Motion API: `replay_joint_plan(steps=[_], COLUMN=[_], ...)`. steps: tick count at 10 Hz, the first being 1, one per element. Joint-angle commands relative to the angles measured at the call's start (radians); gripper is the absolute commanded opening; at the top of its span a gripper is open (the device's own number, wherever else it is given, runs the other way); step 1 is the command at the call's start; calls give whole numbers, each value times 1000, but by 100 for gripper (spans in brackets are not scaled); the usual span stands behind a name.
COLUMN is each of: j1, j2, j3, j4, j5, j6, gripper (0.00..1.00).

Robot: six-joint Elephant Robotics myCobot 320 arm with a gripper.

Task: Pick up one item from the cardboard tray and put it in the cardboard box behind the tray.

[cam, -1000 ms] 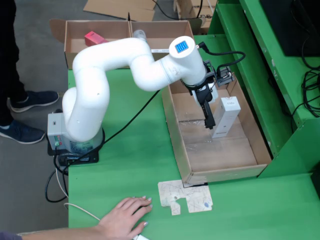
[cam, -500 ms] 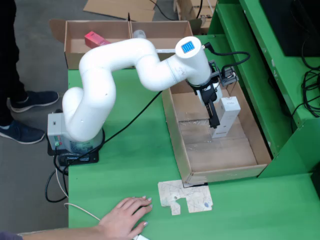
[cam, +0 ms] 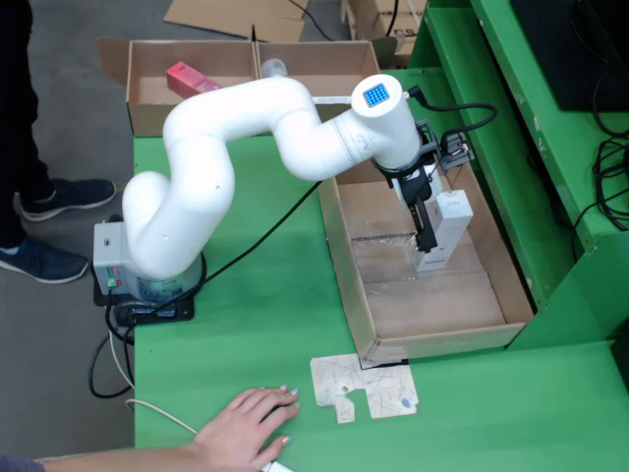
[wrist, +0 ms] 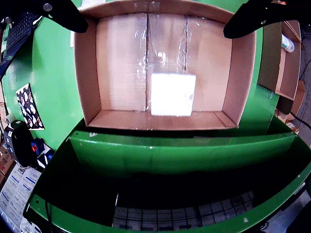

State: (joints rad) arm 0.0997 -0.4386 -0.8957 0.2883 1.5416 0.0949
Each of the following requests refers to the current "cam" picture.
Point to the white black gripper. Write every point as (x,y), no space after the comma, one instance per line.
(413,187)

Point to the white tall product box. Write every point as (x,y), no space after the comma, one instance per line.
(452,221)

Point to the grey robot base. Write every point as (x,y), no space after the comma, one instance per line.
(110,255)

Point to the person's left forearm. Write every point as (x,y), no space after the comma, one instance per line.
(123,459)

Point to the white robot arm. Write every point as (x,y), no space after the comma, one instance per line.
(196,147)

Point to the shallow cardboard tray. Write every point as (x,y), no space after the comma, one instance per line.
(442,305)

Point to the large printed cardboard box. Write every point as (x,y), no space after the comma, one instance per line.
(368,19)

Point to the pink red product box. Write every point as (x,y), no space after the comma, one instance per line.
(189,78)

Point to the divided cardboard box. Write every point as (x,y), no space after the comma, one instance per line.
(147,118)

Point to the person's left hand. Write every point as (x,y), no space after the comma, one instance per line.
(241,428)

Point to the green metal shelf rack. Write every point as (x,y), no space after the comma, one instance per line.
(491,74)

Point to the scribbled white paper piece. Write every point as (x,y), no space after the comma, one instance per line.
(334,378)

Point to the white bottle teal label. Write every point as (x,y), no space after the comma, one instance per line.
(272,68)

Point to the small white device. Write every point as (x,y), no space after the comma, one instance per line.
(277,467)

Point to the dark blue sneaker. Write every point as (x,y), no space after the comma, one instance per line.
(44,263)
(69,196)

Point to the person's black trousers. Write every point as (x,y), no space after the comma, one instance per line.
(19,123)

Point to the grey purple sleeve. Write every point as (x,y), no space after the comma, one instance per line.
(17,464)

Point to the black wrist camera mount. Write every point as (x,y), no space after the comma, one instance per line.
(454,150)

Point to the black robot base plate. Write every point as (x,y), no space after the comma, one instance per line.
(167,314)

